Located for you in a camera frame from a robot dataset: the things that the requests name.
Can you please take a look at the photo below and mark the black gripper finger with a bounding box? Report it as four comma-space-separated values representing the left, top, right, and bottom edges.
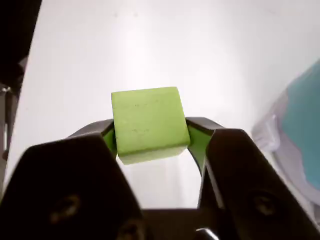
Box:
186, 116, 320, 240
0, 119, 151, 240

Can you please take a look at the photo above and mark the green lego block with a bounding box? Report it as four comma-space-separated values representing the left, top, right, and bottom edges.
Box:
111, 86, 191, 165

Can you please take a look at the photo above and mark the teal bin with lid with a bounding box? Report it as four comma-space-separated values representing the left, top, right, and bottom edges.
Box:
251, 58, 320, 218

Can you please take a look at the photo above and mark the office chair base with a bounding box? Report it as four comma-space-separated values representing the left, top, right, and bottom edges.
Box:
0, 56, 27, 161

